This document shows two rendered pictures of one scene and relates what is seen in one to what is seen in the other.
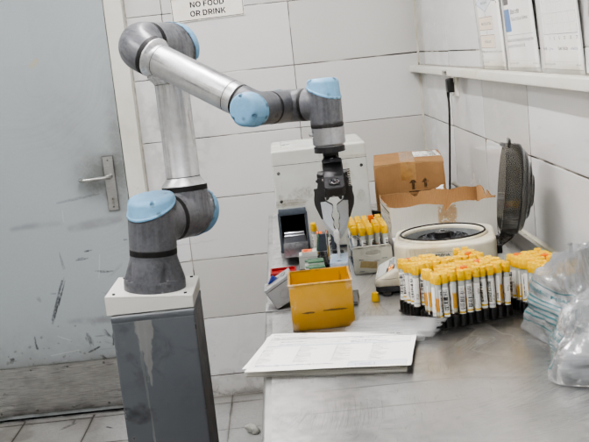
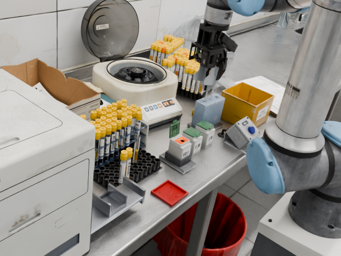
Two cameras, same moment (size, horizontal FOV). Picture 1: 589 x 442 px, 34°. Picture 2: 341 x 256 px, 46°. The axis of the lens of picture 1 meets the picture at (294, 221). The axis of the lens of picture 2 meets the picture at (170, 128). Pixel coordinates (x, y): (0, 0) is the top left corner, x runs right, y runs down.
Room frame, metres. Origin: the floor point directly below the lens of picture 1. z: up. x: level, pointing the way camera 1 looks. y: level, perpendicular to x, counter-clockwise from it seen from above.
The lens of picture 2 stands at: (3.16, 0.46, 1.52)
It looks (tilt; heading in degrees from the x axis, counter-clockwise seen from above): 30 degrees down; 214
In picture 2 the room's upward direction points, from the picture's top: 10 degrees clockwise
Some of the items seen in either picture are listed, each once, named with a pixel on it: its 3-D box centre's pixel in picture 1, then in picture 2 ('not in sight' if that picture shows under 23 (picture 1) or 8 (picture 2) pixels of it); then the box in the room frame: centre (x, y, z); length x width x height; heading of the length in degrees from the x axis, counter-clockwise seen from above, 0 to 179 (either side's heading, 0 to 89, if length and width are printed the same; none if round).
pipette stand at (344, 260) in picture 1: (341, 279); (207, 113); (2.16, -0.09, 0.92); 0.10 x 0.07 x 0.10; 175
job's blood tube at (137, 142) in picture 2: (329, 248); (136, 152); (2.50, -0.08, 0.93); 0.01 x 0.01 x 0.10
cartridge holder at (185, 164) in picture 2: not in sight; (177, 158); (2.39, -0.03, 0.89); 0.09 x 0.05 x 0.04; 88
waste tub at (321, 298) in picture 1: (321, 297); (245, 106); (2.01, -0.04, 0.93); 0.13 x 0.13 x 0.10; 89
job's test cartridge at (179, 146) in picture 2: (308, 262); (179, 149); (2.39, -0.03, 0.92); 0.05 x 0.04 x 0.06; 88
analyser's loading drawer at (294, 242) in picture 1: (294, 240); (101, 208); (2.70, 0.00, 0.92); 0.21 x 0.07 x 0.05; 0
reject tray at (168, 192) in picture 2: (283, 271); (169, 192); (2.51, 0.04, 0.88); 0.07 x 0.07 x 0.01; 0
